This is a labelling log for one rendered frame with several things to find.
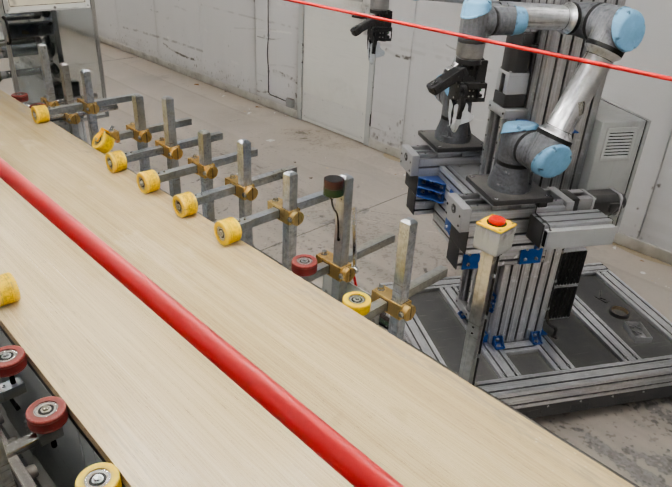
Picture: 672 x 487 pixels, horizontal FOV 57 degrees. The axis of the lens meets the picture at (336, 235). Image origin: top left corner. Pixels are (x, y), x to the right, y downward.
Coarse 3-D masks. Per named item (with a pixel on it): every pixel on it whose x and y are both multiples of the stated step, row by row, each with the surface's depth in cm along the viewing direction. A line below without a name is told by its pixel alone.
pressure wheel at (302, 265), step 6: (294, 258) 189; (300, 258) 190; (306, 258) 190; (312, 258) 190; (294, 264) 186; (300, 264) 186; (306, 264) 187; (312, 264) 187; (294, 270) 187; (300, 270) 186; (306, 270) 186; (312, 270) 187
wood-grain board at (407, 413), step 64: (0, 128) 280; (0, 192) 222; (64, 192) 224; (128, 192) 227; (0, 256) 184; (64, 256) 185; (128, 256) 187; (192, 256) 189; (256, 256) 191; (0, 320) 157; (64, 320) 158; (128, 320) 159; (256, 320) 162; (320, 320) 163; (64, 384) 137; (128, 384) 138; (192, 384) 139; (320, 384) 141; (384, 384) 142; (448, 384) 143; (128, 448) 122; (192, 448) 123; (256, 448) 124; (384, 448) 126; (448, 448) 126; (512, 448) 127
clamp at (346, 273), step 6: (330, 252) 201; (318, 258) 199; (324, 258) 197; (330, 258) 198; (330, 264) 195; (348, 264) 195; (330, 270) 196; (336, 270) 194; (342, 270) 193; (348, 270) 192; (354, 270) 194; (330, 276) 197; (336, 276) 195; (342, 276) 193; (348, 276) 193
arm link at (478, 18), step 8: (464, 0) 163; (472, 0) 160; (480, 0) 160; (488, 0) 161; (464, 8) 162; (472, 8) 160; (480, 8) 160; (488, 8) 161; (464, 16) 163; (472, 16) 161; (480, 16) 161; (488, 16) 162; (496, 16) 163; (464, 24) 163; (472, 24) 162; (480, 24) 162; (488, 24) 163; (496, 24) 164; (464, 32) 164; (472, 32) 163; (480, 32) 163; (488, 32) 165; (464, 40) 165; (472, 40) 164
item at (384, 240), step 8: (376, 240) 212; (384, 240) 213; (392, 240) 216; (352, 248) 206; (360, 248) 206; (368, 248) 208; (376, 248) 211; (352, 256) 203; (360, 256) 206; (320, 264) 196; (320, 272) 194; (328, 272) 197; (312, 280) 192
